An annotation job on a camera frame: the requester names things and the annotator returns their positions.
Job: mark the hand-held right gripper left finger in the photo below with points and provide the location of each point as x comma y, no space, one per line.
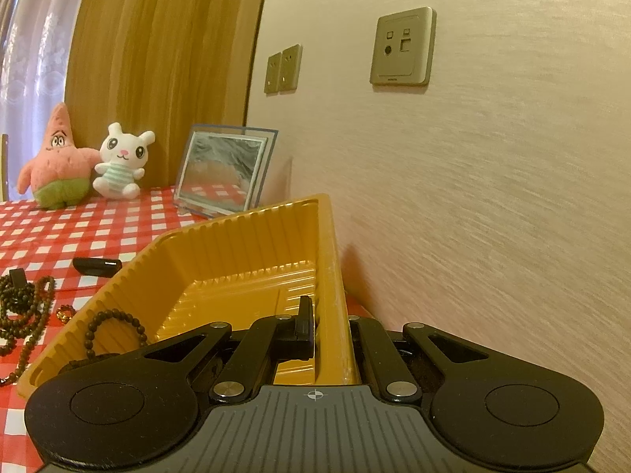
305,330

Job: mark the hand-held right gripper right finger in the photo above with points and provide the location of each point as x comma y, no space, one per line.
365,345

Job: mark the yellow plastic tray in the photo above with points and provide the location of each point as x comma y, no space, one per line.
236,266

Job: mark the small black case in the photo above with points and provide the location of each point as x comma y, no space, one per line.
96,266

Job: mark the small gold ornament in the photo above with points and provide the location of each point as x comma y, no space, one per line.
65,314

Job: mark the red checkered tablecloth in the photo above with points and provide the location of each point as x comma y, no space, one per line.
98,226

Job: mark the white bunny plush toy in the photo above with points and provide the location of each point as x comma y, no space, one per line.
121,162

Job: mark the pink starfish plush toy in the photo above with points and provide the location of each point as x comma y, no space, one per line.
56,167

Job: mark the wooden panel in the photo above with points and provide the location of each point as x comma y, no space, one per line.
162,59

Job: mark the sheer lace curtain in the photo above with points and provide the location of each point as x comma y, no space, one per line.
34,59

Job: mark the glass picture frame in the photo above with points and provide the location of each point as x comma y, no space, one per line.
222,172

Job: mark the beige wall outlet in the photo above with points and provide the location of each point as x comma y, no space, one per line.
291,69
272,74

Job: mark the beige wall socket panel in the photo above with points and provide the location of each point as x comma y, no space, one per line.
402,47

